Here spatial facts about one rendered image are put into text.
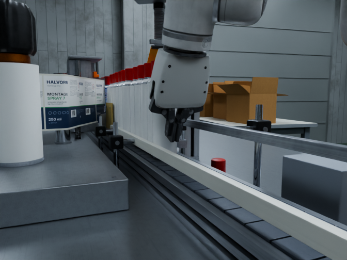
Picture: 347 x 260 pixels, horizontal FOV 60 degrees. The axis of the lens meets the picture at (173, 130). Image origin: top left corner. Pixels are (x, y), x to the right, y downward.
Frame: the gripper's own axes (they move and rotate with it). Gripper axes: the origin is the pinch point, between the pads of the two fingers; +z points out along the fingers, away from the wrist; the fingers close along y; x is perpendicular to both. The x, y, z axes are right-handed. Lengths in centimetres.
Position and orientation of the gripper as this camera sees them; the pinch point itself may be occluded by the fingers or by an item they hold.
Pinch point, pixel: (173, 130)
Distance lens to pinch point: 57.7
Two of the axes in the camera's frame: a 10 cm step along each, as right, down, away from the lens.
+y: -9.2, 0.4, -3.8
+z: -1.3, 9.0, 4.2
